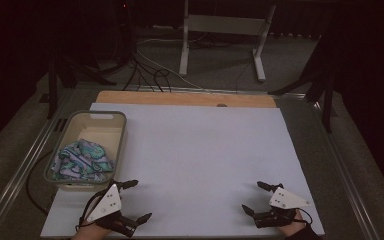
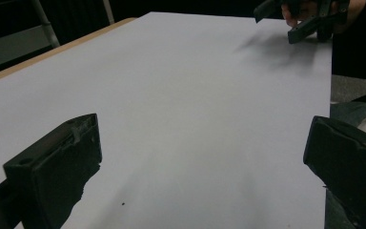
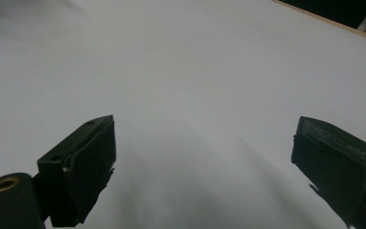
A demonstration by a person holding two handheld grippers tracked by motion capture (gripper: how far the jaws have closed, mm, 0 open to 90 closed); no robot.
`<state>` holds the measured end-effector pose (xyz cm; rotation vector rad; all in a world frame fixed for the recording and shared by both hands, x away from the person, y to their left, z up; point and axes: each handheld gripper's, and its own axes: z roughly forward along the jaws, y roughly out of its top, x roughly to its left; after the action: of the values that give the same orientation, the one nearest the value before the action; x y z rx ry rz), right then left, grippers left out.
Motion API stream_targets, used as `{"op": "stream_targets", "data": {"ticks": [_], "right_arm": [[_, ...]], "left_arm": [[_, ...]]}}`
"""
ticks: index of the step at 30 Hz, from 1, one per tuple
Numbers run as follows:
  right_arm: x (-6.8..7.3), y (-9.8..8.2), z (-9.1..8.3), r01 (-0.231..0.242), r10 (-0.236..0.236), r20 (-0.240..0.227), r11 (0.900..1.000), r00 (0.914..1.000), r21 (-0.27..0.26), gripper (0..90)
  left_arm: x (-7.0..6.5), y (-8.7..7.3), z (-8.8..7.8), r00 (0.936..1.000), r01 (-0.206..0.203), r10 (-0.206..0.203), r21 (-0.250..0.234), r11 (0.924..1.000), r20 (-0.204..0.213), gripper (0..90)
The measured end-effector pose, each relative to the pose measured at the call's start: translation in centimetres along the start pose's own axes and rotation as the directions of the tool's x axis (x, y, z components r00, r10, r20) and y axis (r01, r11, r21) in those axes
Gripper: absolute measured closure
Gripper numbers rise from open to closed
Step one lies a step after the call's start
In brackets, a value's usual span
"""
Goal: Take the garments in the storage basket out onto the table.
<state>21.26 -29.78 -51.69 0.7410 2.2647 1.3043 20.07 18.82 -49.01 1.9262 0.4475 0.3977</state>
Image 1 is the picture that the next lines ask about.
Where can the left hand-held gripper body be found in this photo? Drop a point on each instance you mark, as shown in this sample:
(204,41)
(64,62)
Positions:
(108,205)

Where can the black tripod stand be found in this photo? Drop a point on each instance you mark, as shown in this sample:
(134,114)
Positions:
(323,83)
(60,71)

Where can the person's black sleeve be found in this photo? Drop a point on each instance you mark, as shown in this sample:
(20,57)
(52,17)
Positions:
(305,233)

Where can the person's left hand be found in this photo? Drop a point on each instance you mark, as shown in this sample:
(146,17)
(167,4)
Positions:
(90,231)

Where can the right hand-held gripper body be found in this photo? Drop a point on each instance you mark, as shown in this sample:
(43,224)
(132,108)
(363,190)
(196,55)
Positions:
(285,200)

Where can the white table mat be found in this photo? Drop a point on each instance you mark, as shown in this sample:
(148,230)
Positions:
(200,156)

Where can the person's right hand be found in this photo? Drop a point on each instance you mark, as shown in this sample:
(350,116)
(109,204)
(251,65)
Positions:
(295,226)

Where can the teal paisley patterned cloth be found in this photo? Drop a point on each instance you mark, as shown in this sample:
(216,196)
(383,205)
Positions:
(81,161)

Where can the white metal stand frame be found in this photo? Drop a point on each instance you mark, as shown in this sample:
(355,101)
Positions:
(225,24)

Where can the beige plastic basket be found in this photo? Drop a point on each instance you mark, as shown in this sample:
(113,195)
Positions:
(93,128)

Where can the aluminium floor rail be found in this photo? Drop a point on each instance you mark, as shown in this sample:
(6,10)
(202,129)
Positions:
(20,166)
(346,180)
(213,90)

